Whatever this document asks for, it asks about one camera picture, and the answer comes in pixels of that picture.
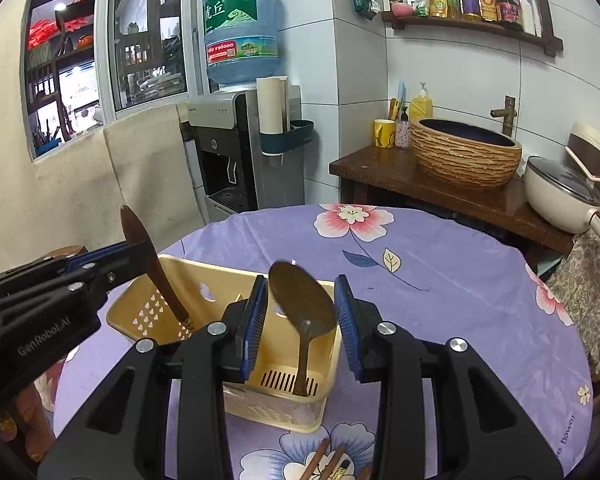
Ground grey water dispenser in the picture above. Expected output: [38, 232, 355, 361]
[180, 85, 303, 221]

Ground dark wooden display shelf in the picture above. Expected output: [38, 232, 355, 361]
[25, 0, 101, 156]

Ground cream cooking pot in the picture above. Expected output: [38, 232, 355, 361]
[524, 155, 600, 248]

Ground dotted patterned cup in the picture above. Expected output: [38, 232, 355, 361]
[394, 107, 412, 149]

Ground ribbed brown wash basin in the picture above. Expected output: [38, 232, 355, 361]
[411, 117, 523, 190]

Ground purple floral tablecloth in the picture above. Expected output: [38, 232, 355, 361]
[54, 203, 595, 480]

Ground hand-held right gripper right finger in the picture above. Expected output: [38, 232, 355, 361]
[334, 274, 565, 480]

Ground yellow mug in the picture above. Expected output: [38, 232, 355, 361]
[374, 119, 397, 148]

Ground bamboo style brass faucet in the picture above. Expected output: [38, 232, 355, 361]
[490, 95, 517, 137]

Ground large beige wall cloth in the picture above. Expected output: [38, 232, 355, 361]
[0, 10, 131, 273]

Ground dark blue wall holder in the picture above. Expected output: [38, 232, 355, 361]
[259, 119, 316, 156]

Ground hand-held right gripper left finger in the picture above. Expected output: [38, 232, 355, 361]
[37, 275, 270, 480]

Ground aluminium sliding window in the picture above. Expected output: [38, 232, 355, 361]
[20, 0, 206, 161]

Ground wide brown wooden spoon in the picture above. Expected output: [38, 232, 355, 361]
[268, 260, 339, 397]

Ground small beige cloth panel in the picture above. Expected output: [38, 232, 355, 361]
[102, 104, 207, 253]

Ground narrow brown wooden spoon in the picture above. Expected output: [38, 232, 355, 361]
[119, 204, 196, 333]

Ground white rice paddle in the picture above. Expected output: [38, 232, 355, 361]
[565, 146, 600, 183]

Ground glass pot lid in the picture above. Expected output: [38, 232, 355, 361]
[526, 156, 600, 207]

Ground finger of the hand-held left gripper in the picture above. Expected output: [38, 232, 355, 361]
[0, 239, 149, 287]
[0, 249, 160, 332]

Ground blue water jug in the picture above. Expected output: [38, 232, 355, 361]
[202, 0, 283, 92]

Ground curved wooden chair back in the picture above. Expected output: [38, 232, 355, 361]
[35, 245, 88, 262]

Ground yellow soap pump bottle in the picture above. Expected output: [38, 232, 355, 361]
[409, 82, 433, 123]

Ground beige floral cloth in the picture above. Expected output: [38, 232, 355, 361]
[545, 200, 600, 376]

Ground dark wooden counter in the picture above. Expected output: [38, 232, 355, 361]
[329, 144, 576, 256]

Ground cream plastic utensil basket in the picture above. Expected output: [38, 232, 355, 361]
[105, 254, 343, 433]

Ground white cylinder tube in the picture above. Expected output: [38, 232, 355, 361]
[256, 75, 289, 133]

